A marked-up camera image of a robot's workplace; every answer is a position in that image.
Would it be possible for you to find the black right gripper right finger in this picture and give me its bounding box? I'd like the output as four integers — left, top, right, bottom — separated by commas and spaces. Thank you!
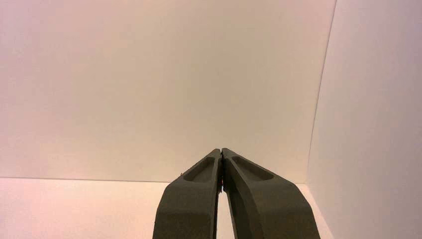
221, 147, 321, 239

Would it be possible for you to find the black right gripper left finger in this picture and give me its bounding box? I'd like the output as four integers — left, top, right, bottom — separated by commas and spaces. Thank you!
152, 148, 222, 239

